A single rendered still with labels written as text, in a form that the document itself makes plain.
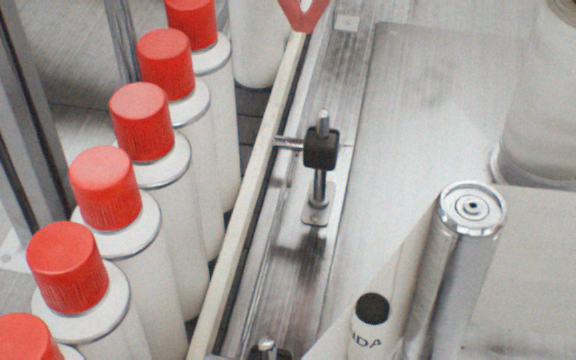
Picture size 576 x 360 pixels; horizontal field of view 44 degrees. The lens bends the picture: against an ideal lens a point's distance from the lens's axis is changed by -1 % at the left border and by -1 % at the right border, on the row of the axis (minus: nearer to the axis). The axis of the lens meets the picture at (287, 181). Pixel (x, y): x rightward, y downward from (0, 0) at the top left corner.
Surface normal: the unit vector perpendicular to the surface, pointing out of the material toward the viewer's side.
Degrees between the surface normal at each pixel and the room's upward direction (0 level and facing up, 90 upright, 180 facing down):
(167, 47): 3
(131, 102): 3
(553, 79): 91
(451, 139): 0
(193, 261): 90
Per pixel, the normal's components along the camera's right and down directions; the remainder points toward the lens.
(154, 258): 0.79, 0.46
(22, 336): -0.04, -0.64
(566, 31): -0.78, 0.49
